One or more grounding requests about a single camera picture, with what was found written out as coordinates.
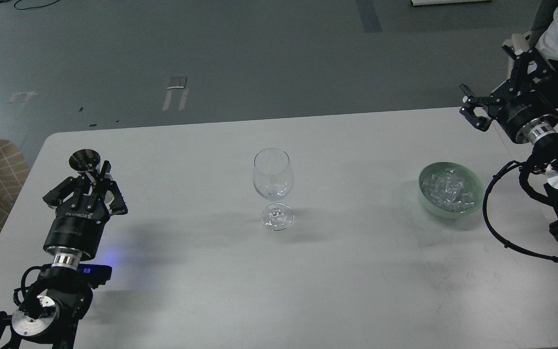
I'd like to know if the black floor cable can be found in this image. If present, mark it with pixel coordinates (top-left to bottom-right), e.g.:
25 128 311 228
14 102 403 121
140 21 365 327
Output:
0 0 60 19

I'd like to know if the steel cocktail jigger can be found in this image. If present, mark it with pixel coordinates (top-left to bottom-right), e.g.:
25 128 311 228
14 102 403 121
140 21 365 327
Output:
68 149 101 193

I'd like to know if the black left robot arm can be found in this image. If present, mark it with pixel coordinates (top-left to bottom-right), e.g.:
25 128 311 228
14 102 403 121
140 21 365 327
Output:
0 149 128 349

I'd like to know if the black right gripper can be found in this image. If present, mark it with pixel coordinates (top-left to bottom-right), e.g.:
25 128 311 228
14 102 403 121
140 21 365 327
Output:
459 46 558 144

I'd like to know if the grey office chair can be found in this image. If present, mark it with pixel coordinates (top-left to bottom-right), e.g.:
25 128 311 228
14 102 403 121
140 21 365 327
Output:
503 0 558 71

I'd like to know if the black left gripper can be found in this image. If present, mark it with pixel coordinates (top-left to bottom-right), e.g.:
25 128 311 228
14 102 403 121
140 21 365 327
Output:
42 161 128 261

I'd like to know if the pale green ice bowl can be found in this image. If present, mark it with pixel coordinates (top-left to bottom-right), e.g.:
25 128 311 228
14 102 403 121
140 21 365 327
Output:
417 162 485 219

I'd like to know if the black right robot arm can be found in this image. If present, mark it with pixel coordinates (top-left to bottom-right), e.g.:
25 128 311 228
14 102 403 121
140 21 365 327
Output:
459 43 558 263

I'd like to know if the clear wine glass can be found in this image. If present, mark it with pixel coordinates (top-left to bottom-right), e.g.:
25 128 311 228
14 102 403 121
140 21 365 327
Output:
252 148 294 231

